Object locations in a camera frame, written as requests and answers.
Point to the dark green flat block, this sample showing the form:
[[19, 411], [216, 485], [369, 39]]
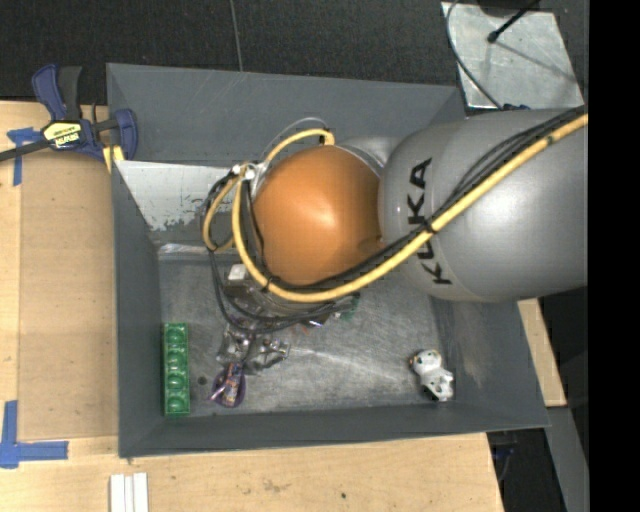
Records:
[[177, 370]]

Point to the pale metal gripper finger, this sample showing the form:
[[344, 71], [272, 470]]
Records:
[[234, 344], [272, 350]]

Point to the grey metal bin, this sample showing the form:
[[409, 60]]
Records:
[[350, 370]]

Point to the white toy animal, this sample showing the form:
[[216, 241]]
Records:
[[434, 376]]

